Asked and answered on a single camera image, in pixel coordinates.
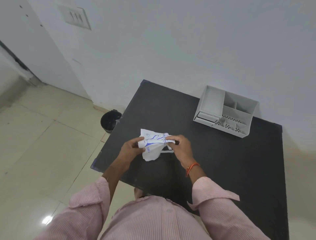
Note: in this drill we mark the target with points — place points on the person's left hand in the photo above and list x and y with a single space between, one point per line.
127 152

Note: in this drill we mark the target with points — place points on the person's right hand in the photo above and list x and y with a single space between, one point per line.
184 149

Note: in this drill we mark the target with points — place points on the person's right thumb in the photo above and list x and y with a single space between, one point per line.
173 142

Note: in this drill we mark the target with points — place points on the person's left thumb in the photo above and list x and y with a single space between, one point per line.
138 140

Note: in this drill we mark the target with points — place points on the white plastic bag blue print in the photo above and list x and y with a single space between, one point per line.
153 145

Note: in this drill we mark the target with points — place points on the person's right forearm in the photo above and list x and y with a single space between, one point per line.
195 174

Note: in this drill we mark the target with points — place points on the person's left forearm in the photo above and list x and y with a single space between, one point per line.
115 174

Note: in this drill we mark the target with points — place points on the black trash bin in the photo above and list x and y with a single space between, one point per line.
110 121

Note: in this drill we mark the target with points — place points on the white compartment organizer tray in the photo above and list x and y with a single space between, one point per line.
226 111

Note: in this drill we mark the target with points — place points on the pink striped shirt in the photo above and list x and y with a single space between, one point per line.
153 217

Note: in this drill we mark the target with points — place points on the white door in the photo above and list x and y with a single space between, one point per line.
47 42

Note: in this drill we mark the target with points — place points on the white wall switch plate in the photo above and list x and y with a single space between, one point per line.
75 16

